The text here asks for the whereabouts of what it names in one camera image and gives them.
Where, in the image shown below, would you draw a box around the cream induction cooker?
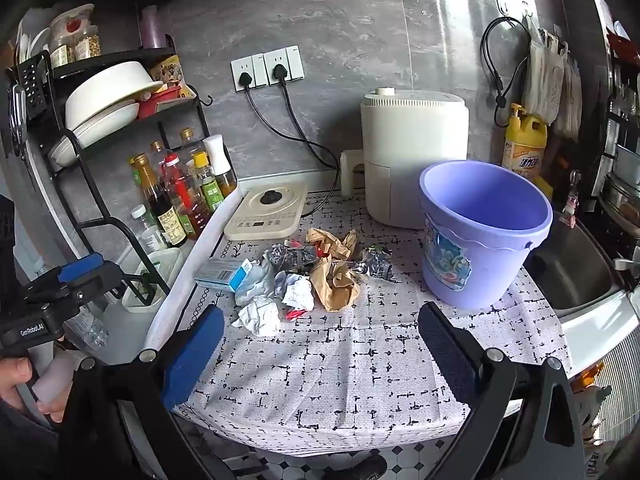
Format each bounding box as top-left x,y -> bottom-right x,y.
223,181 -> 309,241

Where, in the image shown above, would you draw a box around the white plate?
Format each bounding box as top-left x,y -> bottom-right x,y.
49,100 -> 142,169

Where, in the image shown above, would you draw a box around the clear plastic water bottle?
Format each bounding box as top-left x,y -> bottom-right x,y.
64,305 -> 110,352

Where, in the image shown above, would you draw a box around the yellow snack packet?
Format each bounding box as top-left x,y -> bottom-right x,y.
149,55 -> 197,99

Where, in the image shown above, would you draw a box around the dark soy sauce bottle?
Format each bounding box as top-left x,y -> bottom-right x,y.
129,154 -> 189,247

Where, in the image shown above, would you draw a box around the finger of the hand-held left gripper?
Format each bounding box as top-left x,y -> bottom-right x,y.
17,262 -> 63,306
50,254 -> 126,307

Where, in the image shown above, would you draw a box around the white plastic tray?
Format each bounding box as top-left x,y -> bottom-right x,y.
120,247 -> 184,312

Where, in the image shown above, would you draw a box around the clear tub with red mark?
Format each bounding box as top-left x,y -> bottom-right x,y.
50,4 -> 96,41

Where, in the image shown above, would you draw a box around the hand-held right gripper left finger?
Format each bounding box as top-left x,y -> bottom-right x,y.
60,304 -> 236,480

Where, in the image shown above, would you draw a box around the yellow detergent bottle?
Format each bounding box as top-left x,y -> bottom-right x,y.
501,102 -> 549,188

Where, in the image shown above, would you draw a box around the purple plastic cup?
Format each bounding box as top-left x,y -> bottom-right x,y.
140,5 -> 174,50

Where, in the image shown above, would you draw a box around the person's left forearm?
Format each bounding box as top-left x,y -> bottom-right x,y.
0,400 -> 63,480

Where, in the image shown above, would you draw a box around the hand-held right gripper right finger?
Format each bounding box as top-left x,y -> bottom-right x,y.
417,302 -> 586,480

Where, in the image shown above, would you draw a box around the large white bowl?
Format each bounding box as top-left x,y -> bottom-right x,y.
65,61 -> 164,132

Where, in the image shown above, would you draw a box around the crumpled white receipt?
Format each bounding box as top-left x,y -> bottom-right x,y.
275,272 -> 316,311

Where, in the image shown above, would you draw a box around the yellow cap green label bottle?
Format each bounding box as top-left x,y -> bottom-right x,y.
192,151 -> 227,214

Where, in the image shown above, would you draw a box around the glass jar of grains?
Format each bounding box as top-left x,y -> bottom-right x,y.
74,25 -> 102,59
50,27 -> 76,69

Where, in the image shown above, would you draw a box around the silver foil wrapper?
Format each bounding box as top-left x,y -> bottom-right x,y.
265,242 -> 321,275
350,245 -> 394,279

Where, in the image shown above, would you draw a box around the crumpled brown paper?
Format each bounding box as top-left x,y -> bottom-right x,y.
310,260 -> 362,312

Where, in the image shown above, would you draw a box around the amber plastic wrapper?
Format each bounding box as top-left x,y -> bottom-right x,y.
306,227 -> 358,261

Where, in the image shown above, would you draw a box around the small blue cardboard box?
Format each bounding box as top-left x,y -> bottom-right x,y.
194,257 -> 254,293

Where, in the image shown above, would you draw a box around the person's left hand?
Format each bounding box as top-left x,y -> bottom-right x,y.
0,357 -> 73,423

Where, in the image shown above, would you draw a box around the white wall socket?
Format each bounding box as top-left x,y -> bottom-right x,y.
231,52 -> 266,93
263,45 -> 304,86

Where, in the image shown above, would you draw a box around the black looped hanging cable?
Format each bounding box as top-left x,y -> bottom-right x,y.
480,16 -> 532,128

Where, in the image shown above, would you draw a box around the cream air fryer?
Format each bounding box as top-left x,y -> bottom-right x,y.
340,87 -> 471,231

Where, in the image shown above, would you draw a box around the patterned grey table mat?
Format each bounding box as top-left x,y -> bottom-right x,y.
145,190 -> 573,441

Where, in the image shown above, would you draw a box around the black power cable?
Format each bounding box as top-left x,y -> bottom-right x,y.
270,64 -> 342,217
239,71 -> 342,173

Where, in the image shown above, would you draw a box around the steel sink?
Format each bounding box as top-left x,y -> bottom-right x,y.
525,210 -> 627,318

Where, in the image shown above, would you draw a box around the crumpled white tissue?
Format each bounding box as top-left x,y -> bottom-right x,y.
237,296 -> 282,337

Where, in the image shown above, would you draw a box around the purple plastic bucket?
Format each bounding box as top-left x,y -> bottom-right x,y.
418,160 -> 554,311

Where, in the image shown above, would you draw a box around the red cap oil bottle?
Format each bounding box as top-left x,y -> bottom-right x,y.
162,152 -> 212,239

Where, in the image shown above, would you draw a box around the small white cap jar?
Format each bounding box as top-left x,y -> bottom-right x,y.
131,205 -> 167,257

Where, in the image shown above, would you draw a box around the crumpled pale blue tissue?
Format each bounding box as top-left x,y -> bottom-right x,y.
235,260 -> 277,306

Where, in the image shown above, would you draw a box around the black cutlery holder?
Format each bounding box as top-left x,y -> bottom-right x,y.
17,55 -> 52,122

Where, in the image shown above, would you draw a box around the black metal kitchen rack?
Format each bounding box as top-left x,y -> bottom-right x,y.
10,35 -> 236,308

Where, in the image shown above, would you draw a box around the white cap oil sprayer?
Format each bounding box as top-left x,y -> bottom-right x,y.
202,134 -> 239,199

